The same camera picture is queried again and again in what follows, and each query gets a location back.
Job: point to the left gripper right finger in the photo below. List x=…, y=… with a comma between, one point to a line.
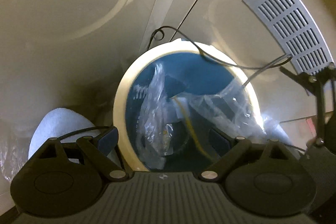
x=230, y=150

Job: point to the silver cabinet vent grille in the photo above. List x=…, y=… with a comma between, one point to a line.
x=295, y=31

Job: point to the white slipper foot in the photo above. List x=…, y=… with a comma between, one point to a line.
x=56, y=123

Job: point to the clear plastic wrap trash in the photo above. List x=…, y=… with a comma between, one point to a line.
x=166, y=140

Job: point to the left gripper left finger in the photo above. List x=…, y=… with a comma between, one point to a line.
x=97, y=149

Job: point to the cream rim blue trash bin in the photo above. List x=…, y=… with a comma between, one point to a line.
x=125, y=88

